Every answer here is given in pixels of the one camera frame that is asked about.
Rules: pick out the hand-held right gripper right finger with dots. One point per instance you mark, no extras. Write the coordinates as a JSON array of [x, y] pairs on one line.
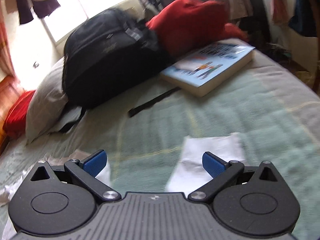
[[212, 165]]

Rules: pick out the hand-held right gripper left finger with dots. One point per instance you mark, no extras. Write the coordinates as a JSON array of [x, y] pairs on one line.
[[96, 163]]

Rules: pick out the white printed t-shirt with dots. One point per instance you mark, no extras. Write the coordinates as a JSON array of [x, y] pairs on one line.
[[200, 150]]

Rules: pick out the clothes rack with clothes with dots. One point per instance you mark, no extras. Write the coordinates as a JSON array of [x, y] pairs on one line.
[[225, 2]]

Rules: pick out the green checked bed blanket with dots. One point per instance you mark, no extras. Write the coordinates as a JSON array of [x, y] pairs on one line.
[[262, 120]]

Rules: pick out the grey pillow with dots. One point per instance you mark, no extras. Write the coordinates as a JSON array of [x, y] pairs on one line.
[[47, 105]]

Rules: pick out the red folded quilt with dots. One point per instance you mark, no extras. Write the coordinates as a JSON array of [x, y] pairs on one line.
[[20, 115]]

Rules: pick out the blue cover book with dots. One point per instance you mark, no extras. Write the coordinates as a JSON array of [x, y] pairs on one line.
[[207, 67]]

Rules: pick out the wooden bed headboard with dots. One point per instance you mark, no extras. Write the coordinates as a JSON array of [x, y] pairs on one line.
[[7, 100]]

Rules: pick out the black backpack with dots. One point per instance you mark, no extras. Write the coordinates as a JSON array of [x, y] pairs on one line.
[[112, 55]]

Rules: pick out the red blanket heap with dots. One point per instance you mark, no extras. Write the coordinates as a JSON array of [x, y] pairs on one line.
[[195, 25]]

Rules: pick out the window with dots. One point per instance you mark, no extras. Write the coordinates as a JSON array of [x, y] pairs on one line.
[[82, 15]]

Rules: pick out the orange curtain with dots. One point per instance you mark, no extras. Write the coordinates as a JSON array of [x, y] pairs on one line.
[[6, 42], [279, 5]]

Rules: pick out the dark hanging laundry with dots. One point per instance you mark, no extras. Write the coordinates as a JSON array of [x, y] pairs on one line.
[[42, 2]]

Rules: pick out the dark blue jacket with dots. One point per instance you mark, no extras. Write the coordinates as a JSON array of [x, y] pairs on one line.
[[306, 10]]

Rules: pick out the metal wall hook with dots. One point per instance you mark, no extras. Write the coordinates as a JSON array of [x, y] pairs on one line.
[[36, 64]]

